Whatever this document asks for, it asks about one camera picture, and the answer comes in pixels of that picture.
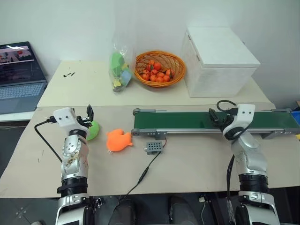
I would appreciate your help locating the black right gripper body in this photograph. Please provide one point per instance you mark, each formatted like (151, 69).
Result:
(223, 122)

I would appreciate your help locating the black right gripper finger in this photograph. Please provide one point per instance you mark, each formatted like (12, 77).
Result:
(216, 125)
(213, 114)

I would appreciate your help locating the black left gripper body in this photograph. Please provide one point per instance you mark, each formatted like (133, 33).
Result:
(82, 122)

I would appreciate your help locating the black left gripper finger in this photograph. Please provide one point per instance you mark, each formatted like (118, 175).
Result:
(90, 113)
(88, 125)

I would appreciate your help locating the green toy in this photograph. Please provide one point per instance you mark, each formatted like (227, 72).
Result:
(93, 131)

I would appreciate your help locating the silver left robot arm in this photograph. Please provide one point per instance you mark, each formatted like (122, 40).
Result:
(74, 161)

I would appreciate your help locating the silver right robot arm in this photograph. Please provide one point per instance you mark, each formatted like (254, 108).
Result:
(250, 159)

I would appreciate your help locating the green conveyor belt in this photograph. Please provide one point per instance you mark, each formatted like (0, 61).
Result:
(187, 120)

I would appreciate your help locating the orange toy duck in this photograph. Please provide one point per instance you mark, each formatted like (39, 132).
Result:
(118, 140)

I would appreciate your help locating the yellow toy block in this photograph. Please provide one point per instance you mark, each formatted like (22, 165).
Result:
(116, 83)

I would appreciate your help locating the blue toy block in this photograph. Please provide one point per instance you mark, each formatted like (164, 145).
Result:
(126, 77)

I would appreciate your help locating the white square box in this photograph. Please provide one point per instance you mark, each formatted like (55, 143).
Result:
(218, 63)

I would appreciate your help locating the clear plastic bag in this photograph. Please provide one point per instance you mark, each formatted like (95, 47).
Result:
(120, 68)

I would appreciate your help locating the green toy block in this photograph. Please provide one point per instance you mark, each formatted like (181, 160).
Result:
(116, 62)

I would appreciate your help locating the orange woven basket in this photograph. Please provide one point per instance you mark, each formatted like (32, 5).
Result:
(174, 70)

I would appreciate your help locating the grey perforated control box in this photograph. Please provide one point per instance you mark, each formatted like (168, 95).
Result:
(152, 147)

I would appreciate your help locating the small white connector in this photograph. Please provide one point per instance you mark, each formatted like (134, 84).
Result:
(201, 199)

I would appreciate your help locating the open grey laptop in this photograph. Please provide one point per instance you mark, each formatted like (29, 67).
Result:
(18, 79)

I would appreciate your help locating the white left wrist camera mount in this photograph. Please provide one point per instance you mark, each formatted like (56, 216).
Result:
(65, 117)

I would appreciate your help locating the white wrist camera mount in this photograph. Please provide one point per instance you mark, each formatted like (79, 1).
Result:
(65, 117)
(242, 117)

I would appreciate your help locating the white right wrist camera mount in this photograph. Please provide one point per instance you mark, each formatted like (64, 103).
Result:
(242, 117)

